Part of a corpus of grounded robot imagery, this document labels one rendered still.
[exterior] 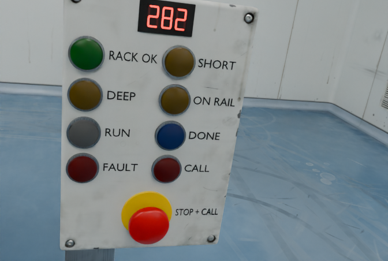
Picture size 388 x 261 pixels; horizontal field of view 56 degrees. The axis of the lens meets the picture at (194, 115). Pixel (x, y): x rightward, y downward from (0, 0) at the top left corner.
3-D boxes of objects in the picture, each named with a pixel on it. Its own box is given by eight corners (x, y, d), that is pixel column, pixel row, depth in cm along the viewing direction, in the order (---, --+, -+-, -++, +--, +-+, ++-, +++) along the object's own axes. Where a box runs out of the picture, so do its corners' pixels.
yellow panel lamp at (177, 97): (188, 116, 34) (192, 88, 33) (159, 115, 34) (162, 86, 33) (186, 114, 35) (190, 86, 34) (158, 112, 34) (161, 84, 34)
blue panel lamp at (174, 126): (183, 151, 35) (187, 125, 35) (155, 150, 35) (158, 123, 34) (182, 148, 36) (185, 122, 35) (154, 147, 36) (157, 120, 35)
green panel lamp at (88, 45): (102, 73, 31) (104, 40, 30) (68, 70, 31) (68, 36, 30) (103, 70, 32) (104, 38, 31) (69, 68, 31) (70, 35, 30)
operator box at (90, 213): (218, 245, 41) (261, 8, 33) (59, 252, 37) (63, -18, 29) (205, 214, 47) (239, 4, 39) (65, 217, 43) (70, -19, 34)
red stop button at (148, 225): (168, 247, 36) (172, 212, 35) (127, 249, 35) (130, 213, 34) (161, 220, 40) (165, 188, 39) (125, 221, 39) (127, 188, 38)
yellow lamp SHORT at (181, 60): (193, 79, 33) (197, 49, 32) (163, 77, 33) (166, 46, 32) (191, 77, 34) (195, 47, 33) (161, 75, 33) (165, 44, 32)
